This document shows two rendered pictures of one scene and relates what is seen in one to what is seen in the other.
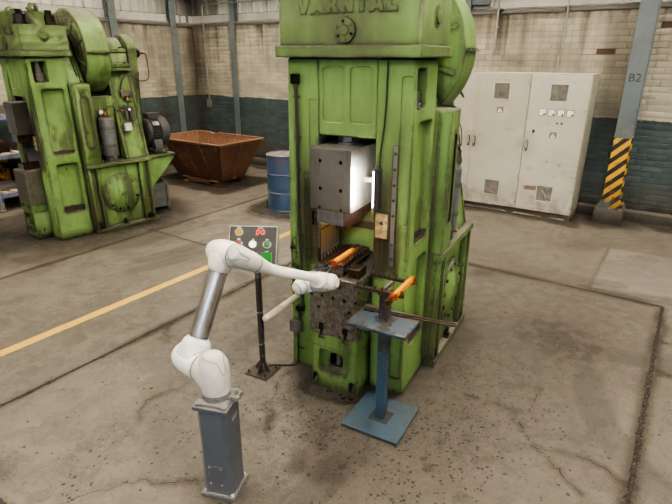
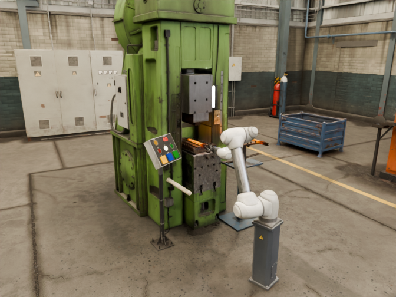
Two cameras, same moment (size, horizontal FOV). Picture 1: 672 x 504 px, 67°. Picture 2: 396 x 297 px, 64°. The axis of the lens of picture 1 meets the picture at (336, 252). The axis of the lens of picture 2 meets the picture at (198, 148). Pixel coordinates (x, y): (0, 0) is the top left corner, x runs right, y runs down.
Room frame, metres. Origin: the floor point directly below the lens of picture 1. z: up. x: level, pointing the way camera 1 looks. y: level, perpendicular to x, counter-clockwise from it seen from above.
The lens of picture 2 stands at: (1.64, 3.07, 1.95)
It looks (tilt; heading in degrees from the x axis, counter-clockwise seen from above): 16 degrees down; 298
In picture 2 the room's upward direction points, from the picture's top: straight up
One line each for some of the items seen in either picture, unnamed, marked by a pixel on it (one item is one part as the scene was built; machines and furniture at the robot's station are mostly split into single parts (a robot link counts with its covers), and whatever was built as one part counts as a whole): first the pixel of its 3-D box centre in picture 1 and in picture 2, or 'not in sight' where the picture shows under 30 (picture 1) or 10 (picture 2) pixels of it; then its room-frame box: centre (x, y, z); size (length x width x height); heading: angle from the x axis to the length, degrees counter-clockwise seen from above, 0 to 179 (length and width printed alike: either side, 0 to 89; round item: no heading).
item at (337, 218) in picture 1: (344, 209); (190, 114); (3.40, -0.06, 1.32); 0.42 x 0.20 x 0.10; 152
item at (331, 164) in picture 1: (350, 174); (193, 92); (3.38, -0.10, 1.56); 0.42 x 0.39 x 0.40; 152
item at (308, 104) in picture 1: (319, 221); (162, 129); (3.67, 0.13, 1.15); 0.44 x 0.26 x 2.30; 152
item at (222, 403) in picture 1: (220, 394); (269, 217); (2.26, 0.61, 0.63); 0.22 x 0.18 x 0.06; 76
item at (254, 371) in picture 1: (262, 365); (162, 240); (3.41, 0.57, 0.05); 0.22 x 0.22 x 0.09; 62
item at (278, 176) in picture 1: (285, 181); not in sight; (8.05, 0.82, 0.44); 0.59 x 0.59 x 0.88
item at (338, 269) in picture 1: (344, 258); (190, 145); (3.40, -0.06, 0.96); 0.42 x 0.20 x 0.09; 152
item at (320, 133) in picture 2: not in sight; (310, 132); (2.67, -4.11, 0.36); 1.20 x 0.80 x 0.72; 151
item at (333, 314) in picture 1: (351, 292); (194, 165); (3.38, -0.11, 0.69); 0.56 x 0.38 x 0.45; 152
